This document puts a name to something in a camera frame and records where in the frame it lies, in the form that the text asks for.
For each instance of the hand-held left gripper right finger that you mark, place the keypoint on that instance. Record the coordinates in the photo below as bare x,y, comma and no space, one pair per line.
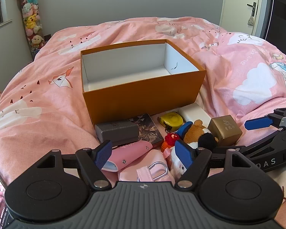
184,153

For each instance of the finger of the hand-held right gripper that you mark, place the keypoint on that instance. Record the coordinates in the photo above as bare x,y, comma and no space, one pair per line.
283,139
257,123

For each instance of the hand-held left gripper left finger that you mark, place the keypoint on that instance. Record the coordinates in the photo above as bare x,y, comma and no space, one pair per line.
103,153

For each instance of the red crochet strawberry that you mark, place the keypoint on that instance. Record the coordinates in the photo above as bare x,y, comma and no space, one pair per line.
169,140

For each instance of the brown plush toy blue hat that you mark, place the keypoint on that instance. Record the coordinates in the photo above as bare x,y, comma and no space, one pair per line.
195,131

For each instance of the grey rectangular box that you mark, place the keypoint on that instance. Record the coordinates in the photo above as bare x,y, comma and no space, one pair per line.
116,132

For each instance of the pink leather key case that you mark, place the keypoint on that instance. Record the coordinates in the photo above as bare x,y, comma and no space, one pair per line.
131,153

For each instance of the gold cube box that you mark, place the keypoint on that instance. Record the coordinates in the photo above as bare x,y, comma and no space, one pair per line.
225,130

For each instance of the yellow tape measure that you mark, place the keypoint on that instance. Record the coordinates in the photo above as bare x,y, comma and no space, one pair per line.
172,120

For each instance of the small pink backpack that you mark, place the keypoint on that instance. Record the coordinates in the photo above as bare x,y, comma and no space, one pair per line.
133,174

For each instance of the white rectangular box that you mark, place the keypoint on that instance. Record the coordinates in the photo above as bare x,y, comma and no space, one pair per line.
195,112

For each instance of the dark printed card box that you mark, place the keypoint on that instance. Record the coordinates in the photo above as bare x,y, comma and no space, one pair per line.
147,128

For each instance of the orange cardboard box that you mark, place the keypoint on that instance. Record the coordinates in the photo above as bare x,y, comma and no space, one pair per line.
143,100

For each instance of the pink printed blanket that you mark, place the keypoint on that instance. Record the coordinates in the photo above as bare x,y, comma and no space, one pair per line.
50,114

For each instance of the small hanging pouch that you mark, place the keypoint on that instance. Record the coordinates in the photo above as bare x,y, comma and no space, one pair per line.
250,21

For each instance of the black wardrobe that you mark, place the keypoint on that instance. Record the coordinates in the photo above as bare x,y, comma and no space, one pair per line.
282,9

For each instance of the clear tube of plush toys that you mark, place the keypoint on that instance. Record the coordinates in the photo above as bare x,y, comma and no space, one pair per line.
31,21

